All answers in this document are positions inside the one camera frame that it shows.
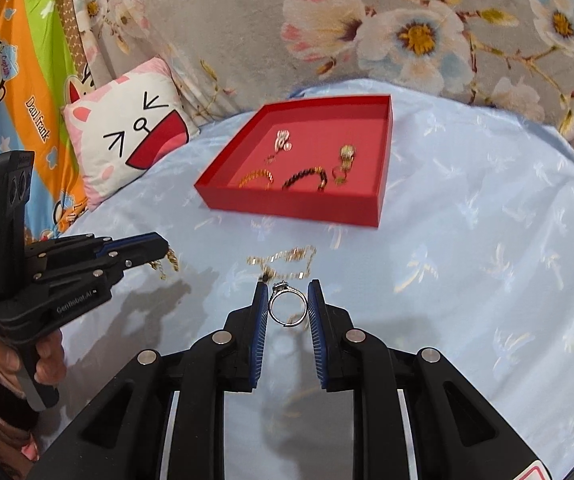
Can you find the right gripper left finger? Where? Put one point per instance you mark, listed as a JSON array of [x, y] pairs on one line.
[[164, 413]]

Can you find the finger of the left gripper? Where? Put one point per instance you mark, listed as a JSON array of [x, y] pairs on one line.
[[138, 248], [54, 268]]

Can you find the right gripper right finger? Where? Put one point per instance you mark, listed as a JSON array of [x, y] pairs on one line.
[[415, 415]]

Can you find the gold wrist watch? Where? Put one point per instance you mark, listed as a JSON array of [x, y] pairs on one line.
[[346, 158]]

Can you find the red jewelry box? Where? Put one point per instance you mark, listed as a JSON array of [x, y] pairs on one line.
[[280, 162]]

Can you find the white pink cat pillow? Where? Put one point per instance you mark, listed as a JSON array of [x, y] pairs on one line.
[[120, 130]]

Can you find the light blue palm cloth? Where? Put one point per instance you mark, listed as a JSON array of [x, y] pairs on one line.
[[474, 256]]

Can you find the grey floral blanket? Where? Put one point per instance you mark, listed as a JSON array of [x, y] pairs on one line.
[[227, 56]]

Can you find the colourful cartoon bedsheet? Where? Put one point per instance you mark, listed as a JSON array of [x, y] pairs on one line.
[[43, 67]]

